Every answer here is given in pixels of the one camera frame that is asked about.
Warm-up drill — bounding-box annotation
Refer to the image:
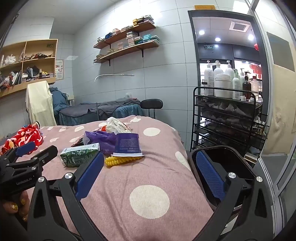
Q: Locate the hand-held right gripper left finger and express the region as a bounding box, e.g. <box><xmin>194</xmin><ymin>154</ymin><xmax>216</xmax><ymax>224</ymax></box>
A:
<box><xmin>26</xmin><ymin>152</ymin><xmax>105</xmax><ymax>241</ymax></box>

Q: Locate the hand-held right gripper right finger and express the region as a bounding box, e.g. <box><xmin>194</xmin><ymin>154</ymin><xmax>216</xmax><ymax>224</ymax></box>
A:
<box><xmin>195</xmin><ymin>149</ymin><xmax>275</xmax><ymax>241</ymax></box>

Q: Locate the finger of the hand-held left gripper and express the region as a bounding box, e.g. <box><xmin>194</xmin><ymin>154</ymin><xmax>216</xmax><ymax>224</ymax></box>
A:
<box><xmin>0</xmin><ymin>141</ymin><xmax>36</xmax><ymax>165</ymax></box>
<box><xmin>6</xmin><ymin>145</ymin><xmax>58</xmax><ymax>173</ymax></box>

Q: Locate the green milk carton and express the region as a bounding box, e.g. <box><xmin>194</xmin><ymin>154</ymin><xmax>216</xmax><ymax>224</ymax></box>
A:
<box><xmin>60</xmin><ymin>142</ymin><xmax>100</xmax><ymax>168</ymax></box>

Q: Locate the dark brown trash bin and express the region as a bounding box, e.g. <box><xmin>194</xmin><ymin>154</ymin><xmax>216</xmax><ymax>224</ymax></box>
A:
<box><xmin>188</xmin><ymin>145</ymin><xmax>257</xmax><ymax>215</ymax></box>

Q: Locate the yellow foam net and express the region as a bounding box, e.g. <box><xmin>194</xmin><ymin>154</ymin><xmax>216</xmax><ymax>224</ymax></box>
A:
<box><xmin>105</xmin><ymin>156</ymin><xmax>142</xmax><ymax>166</ymax></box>

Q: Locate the purple plastic bag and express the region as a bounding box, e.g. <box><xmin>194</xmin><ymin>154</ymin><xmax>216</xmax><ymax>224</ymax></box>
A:
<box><xmin>83</xmin><ymin>131</ymin><xmax>118</xmax><ymax>156</ymax></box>

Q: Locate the purple yogurt cup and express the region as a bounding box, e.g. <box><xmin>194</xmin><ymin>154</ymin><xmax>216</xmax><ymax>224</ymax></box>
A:
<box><xmin>110</xmin><ymin>133</ymin><xmax>145</xmax><ymax>157</ymax></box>

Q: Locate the person's left hand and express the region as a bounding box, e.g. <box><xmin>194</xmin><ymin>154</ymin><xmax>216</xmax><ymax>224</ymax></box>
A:
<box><xmin>2</xmin><ymin>191</ymin><xmax>30</xmax><ymax>221</ymax></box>

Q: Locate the red patterned cloth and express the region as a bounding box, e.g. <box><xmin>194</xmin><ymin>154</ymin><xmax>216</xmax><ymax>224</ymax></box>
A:
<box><xmin>0</xmin><ymin>124</ymin><xmax>43</xmax><ymax>155</ymax></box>

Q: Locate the cream cloth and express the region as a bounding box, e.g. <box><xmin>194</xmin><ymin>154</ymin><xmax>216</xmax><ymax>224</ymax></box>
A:
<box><xmin>25</xmin><ymin>81</ymin><xmax>57</xmax><ymax>127</ymax></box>

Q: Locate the pink polka dot blanket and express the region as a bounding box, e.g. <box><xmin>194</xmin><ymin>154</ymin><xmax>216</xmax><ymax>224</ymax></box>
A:
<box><xmin>0</xmin><ymin>115</ymin><xmax>214</xmax><ymax>241</ymax></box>

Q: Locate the grey blanket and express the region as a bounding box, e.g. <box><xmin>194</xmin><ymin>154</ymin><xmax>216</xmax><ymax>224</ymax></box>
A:
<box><xmin>60</xmin><ymin>98</ymin><xmax>141</xmax><ymax>115</ymax></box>

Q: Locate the blue massage bed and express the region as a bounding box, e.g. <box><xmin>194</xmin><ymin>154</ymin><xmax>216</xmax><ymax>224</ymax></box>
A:
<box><xmin>50</xmin><ymin>87</ymin><xmax>144</xmax><ymax>126</ymax></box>

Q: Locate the large white jar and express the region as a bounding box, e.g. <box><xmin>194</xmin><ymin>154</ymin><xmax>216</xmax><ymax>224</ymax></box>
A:
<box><xmin>215</xmin><ymin>74</ymin><xmax>233</xmax><ymax>98</ymax></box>

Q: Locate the black stool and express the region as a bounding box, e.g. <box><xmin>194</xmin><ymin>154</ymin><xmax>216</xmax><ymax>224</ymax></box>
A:
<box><xmin>140</xmin><ymin>99</ymin><xmax>163</xmax><ymax>120</ymax></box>

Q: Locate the brown pump bottle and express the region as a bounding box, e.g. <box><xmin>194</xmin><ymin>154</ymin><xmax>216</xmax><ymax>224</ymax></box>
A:
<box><xmin>242</xmin><ymin>72</ymin><xmax>252</xmax><ymax>99</ymax></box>

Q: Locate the beige cardboard sheet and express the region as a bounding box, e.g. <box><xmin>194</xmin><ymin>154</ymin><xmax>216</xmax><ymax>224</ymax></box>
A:
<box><xmin>264</xmin><ymin>64</ymin><xmax>292</xmax><ymax>154</ymax></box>

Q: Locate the clear bottle with red cap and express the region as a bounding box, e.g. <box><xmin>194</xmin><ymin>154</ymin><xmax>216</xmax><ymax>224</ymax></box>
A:
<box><xmin>251</xmin><ymin>76</ymin><xmax>259</xmax><ymax>98</ymax></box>

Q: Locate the wooden cubby cabinet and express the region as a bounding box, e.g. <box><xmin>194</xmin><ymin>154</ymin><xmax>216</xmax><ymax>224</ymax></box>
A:
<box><xmin>0</xmin><ymin>39</ymin><xmax>58</xmax><ymax>98</ymax></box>

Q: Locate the white lotion bottles group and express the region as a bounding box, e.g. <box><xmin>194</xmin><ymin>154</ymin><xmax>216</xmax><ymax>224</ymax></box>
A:
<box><xmin>188</xmin><ymin>10</ymin><xmax>272</xmax><ymax>153</ymax></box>

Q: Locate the grey board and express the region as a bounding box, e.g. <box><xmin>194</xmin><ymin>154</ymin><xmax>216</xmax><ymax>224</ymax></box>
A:
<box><xmin>266</xmin><ymin>32</ymin><xmax>289</xmax><ymax>67</ymax></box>

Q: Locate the ceiling vent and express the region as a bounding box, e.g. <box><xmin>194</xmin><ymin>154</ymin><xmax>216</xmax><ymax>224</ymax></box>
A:
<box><xmin>230</xmin><ymin>21</ymin><xmax>250</xmax><ymax>32</ymax></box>

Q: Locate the glass sliding door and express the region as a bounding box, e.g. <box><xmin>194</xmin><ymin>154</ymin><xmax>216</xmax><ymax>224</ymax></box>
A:
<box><xmin>245</xmin><ymin>0</ymin><xmax>296</xmax><ymax>209</ymax></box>

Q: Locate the black wire cart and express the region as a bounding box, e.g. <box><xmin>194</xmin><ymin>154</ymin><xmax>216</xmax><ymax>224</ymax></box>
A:
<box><xmin>190</xmin><ymin>86</ymin><xmax>270</xmax><ymax>160</ymax></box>

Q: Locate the wall poster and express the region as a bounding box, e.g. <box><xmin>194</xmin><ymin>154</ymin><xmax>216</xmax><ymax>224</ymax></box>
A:
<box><xmin>55</xmin><ymin>60</ymin><xmax>64</xmax><ymax>81</ymax></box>

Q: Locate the wooden wall shelf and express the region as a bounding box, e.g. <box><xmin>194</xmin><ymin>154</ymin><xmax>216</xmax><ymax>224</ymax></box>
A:
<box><xmin>94</xmin><ymin>22</ymin><xmax>156</xmax><ymax>49</ymax></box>
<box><xmin>94</xmin><ymin>39</ymin><xmax>160</xmax><ymax>64</ymax></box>

